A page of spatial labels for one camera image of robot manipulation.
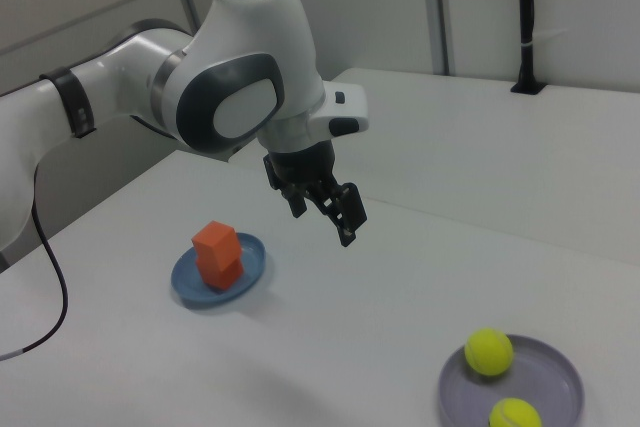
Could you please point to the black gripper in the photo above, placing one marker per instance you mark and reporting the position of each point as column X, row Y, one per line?
column 300, row 169

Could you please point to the orange foam cube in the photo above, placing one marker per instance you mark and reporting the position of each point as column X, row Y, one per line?
column 231, row 277
column 215, row 247

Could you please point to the yellow tennis ball black print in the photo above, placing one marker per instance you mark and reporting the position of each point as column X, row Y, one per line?
column 489, row 352

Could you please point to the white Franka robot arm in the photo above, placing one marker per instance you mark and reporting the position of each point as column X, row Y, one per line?
column 250, row 47

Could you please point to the blue plastic plate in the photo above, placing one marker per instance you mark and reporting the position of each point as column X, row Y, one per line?
column 251, row 257

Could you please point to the purple plastic plate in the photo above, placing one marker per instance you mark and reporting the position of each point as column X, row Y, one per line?
column 550, row 377

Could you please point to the grey partition post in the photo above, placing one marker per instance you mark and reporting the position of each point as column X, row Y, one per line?
column 442, row 12

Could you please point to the black camera stand pole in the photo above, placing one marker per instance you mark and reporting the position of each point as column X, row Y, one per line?
column 525, row 22

